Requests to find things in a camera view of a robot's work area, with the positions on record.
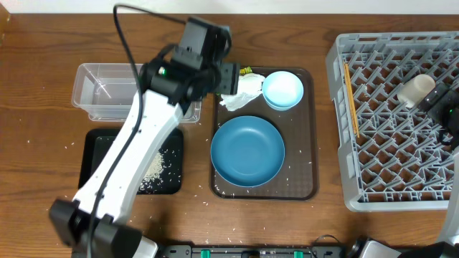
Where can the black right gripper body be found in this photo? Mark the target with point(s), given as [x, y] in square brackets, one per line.
[445, 111]

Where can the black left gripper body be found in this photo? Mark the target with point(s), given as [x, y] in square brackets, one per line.
[229, 78]

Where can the white plastic cup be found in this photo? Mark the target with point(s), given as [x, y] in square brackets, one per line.
[415, 90]

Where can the green yellow snack wrapper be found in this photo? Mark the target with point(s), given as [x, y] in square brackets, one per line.
[245, 71]

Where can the light blue bowl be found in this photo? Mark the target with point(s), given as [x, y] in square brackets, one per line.
[282, 90]

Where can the dark blue plate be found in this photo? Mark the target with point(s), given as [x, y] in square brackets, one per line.
[247, 151]

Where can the wooden chopstick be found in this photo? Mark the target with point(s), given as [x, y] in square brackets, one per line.
[353, 104]
[349, 96]

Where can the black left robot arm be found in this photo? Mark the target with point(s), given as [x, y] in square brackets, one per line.
[93, 223]

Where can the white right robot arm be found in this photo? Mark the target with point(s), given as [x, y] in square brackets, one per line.
[445, 246]

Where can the grey dishwasher rack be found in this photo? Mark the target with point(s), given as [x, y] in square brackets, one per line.
[389, 156]

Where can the clear plastic container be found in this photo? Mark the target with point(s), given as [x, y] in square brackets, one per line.
[104, 90]

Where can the black plastic bin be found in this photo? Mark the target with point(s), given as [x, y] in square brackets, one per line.
[99, 140]

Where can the pile of white rice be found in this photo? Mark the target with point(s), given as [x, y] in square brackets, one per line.
[152, 178]

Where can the dark brown serving tray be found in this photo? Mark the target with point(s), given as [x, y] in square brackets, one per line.
[298, 177]

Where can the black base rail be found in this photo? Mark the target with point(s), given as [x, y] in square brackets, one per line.
[187, 251]

